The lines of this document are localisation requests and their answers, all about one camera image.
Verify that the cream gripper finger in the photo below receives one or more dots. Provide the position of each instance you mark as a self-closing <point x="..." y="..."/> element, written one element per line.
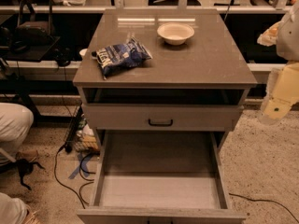
<point x="282" y="92"/>

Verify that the blue chip bag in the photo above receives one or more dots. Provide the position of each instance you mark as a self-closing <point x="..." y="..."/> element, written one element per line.
<point x="116" y="58"/>

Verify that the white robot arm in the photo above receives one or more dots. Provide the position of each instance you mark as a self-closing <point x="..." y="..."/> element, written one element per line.
<point x="284" y="34"/>

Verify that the grey drawer cabinet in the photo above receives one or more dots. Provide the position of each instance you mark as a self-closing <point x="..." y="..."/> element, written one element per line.
<point x="208" y="69"/>

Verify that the open grey middle drawer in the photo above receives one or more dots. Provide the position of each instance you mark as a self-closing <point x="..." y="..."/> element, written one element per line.
<point x="152" y="177"/>

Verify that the black bag on shelf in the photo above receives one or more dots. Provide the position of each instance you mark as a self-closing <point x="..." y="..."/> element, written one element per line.
<point x="33" y="32"/>

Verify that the person leg beige trousers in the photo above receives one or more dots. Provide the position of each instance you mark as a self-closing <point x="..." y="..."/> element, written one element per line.
<point x="15" y="123"/>

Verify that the black office chair base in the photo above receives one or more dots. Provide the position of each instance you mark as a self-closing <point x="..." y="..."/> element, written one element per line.
<point x="24" y="168"/>

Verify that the person knee beige trousers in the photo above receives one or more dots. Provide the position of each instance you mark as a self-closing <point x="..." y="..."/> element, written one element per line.
<point x="12" y="210"/>

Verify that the closed top drawer black handle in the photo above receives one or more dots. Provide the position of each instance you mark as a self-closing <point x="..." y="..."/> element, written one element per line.
<point x="220" y="118"/>

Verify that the wire basket with items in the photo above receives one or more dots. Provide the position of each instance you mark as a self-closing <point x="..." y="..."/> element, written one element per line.
<point x="78" y="136"/>

